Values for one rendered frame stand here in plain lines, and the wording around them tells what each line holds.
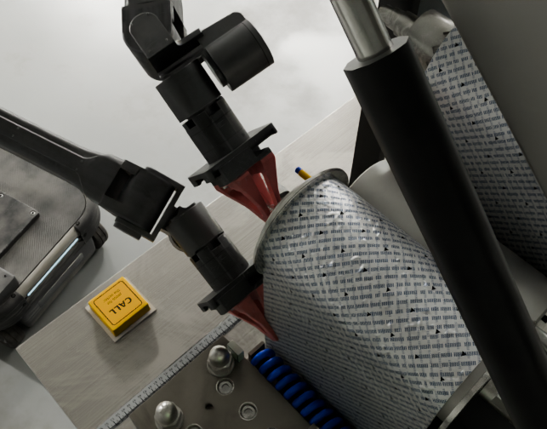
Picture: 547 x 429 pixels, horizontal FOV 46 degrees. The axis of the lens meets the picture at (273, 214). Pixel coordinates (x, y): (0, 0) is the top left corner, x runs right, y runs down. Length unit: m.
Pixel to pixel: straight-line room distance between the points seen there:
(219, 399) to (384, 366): 0.29
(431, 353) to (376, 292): 0.07
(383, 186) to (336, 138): 0.49
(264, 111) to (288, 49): 0.36
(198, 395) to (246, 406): 0.06
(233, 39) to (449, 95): 0.24
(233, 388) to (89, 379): 0.27
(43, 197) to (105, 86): 0.75
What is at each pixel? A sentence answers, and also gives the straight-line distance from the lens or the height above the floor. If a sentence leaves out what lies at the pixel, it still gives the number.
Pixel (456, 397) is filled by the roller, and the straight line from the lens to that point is 0.63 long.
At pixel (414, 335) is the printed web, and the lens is 0.62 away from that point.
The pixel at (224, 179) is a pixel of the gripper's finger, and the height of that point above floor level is 1.30.
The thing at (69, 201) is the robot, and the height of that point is 0.24.
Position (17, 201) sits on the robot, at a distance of 2.10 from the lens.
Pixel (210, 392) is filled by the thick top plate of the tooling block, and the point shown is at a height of 1.03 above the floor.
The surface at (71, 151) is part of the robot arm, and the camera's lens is 0.87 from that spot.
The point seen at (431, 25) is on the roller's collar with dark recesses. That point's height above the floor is 1.37.
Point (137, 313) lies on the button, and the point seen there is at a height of 0.92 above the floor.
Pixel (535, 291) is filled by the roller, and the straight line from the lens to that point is 0.75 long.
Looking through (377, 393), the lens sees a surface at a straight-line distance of 0.71.
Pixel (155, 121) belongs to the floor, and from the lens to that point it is 2.54.
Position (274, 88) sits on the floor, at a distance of 2.62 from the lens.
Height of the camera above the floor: 1.86
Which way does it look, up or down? 56 degrees down
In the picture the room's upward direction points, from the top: straight up
